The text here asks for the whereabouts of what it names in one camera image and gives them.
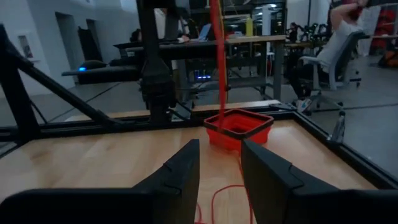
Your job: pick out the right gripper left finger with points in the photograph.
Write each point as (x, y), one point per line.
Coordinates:
(155, 205)

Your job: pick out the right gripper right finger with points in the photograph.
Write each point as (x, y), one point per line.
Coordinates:
(295, 205)

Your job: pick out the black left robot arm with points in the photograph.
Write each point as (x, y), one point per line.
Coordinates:
(157, 87)

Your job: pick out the red collapsible bin black rim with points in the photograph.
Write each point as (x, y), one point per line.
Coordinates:
(248, 137)

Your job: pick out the black computer case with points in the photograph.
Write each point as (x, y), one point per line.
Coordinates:
(202, 73)

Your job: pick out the grey office chair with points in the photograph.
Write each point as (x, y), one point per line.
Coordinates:
(334, 62)

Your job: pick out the black device blue light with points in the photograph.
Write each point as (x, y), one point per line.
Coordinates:
(91, 64)

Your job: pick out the person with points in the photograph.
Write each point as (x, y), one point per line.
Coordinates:
(293, 31)
(136, 35)
(339, 37)
(160, 23)

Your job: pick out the wooden top desk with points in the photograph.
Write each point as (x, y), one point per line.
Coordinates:
(255, 39)

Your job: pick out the laptop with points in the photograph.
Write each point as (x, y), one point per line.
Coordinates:
(204, 32)

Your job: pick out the yellow bottle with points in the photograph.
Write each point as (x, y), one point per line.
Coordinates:
(249, 27)

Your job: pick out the black aluminium table frame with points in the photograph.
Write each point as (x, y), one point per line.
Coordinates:
(62, 126)

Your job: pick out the wall picture frame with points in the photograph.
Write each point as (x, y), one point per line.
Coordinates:
(25, 46)

